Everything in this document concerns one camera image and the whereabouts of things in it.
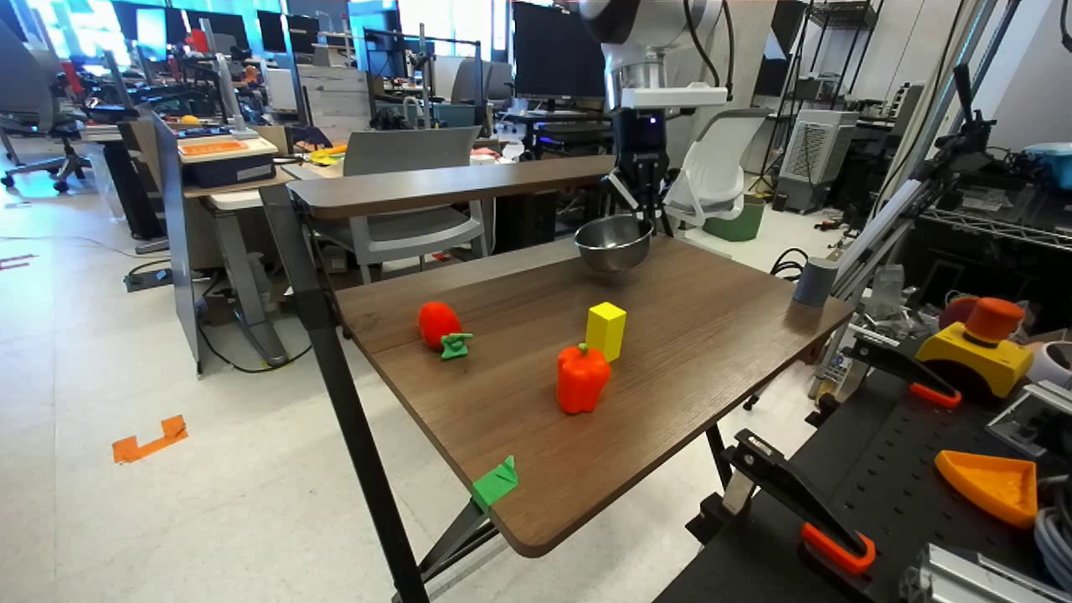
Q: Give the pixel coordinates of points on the dark box with orange top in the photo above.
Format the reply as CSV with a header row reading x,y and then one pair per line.
x,y
221,155

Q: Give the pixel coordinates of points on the gray desk partition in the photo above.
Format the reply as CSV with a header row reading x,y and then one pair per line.
x,y
175,235

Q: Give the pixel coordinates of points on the red toy tomato green stem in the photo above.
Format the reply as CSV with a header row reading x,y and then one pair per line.
x,y
438,323

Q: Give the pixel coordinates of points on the silver metal bowl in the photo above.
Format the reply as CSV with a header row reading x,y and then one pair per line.
x,y
612,247

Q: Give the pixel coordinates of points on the orange toy bell pepper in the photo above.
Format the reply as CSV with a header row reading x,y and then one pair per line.
x,y
581,383

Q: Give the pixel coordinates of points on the yellow toy block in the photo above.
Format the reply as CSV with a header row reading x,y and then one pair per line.
x,y
605,332

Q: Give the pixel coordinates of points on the silver aluminium rail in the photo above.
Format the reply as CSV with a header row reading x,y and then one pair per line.
x,y
882,231

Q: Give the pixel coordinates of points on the black rolling office chair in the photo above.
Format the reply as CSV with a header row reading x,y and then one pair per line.
x,y
36,101

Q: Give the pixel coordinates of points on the green tape piece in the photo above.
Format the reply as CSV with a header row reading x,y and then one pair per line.
x,y
495,485

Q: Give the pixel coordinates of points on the yellow emergency stop button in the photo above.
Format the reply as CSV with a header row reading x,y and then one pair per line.
x,y
975,353

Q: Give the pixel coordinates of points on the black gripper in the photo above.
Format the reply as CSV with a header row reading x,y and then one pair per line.
x,y
642,134

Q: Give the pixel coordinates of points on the long wooden desk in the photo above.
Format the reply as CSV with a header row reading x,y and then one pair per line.
x,y
471,182

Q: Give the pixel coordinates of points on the gray cylinder cup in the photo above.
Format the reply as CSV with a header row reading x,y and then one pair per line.
x,y
814,286

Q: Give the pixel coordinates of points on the black computer monitor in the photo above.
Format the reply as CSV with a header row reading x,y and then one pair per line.
x,y
558,51

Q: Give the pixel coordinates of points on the black perforated board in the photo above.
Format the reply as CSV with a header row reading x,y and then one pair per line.
x,y
891,470

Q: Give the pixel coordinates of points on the white shell chair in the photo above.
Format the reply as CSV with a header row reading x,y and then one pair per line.
x,y
715,177

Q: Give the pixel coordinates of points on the orange triangular plastic piece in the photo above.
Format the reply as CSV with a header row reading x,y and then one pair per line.
x,y
992,485

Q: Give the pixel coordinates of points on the black shelf rack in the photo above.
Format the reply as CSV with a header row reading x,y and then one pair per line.
x,y
832,68

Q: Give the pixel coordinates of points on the black table leg frame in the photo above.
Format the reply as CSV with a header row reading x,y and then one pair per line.
x,y
350,418

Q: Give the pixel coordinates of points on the orange floor bracket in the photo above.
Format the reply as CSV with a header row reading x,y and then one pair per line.
x,y
141,445

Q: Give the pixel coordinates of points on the gray office chair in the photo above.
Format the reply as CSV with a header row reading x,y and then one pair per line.
x,y
405,151

